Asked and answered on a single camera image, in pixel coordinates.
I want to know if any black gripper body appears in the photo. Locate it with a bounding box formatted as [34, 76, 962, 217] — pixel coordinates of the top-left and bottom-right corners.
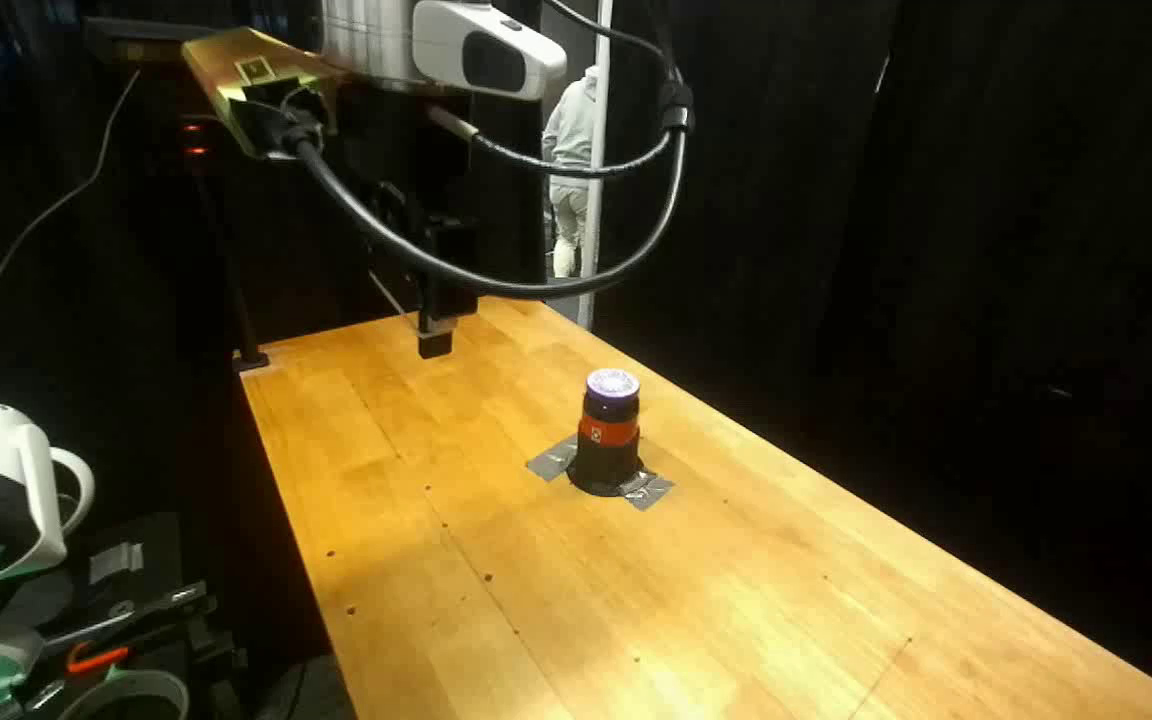
[372, 179, 485, 327]

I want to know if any dark bottle with purple cap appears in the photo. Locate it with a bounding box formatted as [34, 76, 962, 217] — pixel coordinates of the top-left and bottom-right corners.
[566, 364, 649, 501]

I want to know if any person in white clothes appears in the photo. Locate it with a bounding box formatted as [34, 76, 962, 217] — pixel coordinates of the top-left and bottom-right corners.
[536, 60, 599, 281]

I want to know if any small grey tray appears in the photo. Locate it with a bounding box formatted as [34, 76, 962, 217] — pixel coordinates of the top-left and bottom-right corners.
[526, 434, 583, 485]

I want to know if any white vertical pole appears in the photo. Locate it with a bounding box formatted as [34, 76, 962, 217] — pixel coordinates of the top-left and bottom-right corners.
[583, 0, 617, 332]

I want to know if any tape roll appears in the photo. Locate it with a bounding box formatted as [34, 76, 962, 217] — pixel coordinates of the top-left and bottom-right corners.
[53, 663, 194, 720]

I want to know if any black curtain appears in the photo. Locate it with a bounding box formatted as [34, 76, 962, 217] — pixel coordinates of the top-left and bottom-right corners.
[599, 0, 1152, 695]

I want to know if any thick black camera cable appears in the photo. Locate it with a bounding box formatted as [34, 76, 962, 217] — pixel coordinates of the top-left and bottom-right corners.
[269, 0, 697, 303]

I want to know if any black camera stand pole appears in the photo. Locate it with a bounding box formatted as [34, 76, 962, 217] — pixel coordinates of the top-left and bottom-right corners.
[173, 117, 272, 374]

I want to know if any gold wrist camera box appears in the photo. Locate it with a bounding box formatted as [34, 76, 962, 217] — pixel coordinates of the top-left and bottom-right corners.
[181, 29, 345, 159]

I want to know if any gray square base plate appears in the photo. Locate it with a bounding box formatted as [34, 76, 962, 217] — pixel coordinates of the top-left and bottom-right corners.
[617, 464, 678, 515]

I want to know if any thin black hanging cable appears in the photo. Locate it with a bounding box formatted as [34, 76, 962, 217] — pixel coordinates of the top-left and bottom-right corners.
[0, 62, 150, 366]

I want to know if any orange handled clamp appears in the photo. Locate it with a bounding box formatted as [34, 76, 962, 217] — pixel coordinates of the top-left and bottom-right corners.
[62, 640, 137, 681]

